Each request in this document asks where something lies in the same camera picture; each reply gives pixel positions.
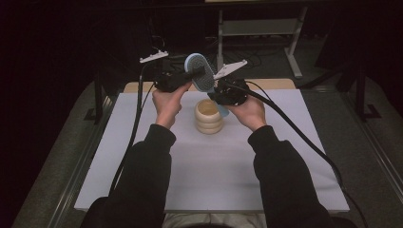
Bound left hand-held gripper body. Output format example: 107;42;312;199
139;49;188;94

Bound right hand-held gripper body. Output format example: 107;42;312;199
208;59;252;106

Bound blue hairbrush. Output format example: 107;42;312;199
183;52;230;118

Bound cream ridged cup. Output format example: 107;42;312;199
194;98;224;135

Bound person's left hand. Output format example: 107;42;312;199
152;82;193;129

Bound person's right hand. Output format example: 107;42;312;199
222;94;267;133

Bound wooden table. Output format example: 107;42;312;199
123;78;297;94

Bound black metal stand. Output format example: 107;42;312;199
83;71;112;122
344;62;383;124

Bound white table board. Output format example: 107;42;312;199
73;88;350;213

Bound person's white trousers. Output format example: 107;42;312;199
162;212;269;228

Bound tangle of black floor cables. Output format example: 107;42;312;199
150;33;264;81

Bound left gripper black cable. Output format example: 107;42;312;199
108;62;157;197

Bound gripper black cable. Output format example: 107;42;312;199
108;62;157;197
222;80;371;228

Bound white metal stand frame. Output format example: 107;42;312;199
216;6;309;80

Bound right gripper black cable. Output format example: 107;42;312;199
222;80;371;228

